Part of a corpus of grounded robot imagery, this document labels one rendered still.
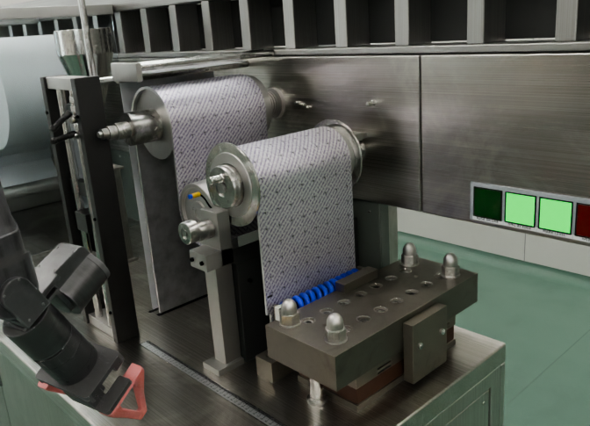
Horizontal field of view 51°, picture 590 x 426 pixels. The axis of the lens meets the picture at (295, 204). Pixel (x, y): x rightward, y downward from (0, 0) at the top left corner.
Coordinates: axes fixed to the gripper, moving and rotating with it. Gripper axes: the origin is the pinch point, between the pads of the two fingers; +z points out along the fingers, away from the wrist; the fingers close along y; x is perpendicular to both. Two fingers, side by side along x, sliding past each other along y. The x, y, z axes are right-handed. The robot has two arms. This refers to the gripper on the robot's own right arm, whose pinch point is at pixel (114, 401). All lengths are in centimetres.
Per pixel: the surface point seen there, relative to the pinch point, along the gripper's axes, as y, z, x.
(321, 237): -4.1, 16.8, -45.1
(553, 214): -43, 16, -56
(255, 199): -0.9, -0.1, -37.8
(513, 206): -36, 16, -57
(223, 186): 5.3, -2.0, -38.3
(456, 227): 64, 235, -237
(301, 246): -2.9, 14.4, -40.6
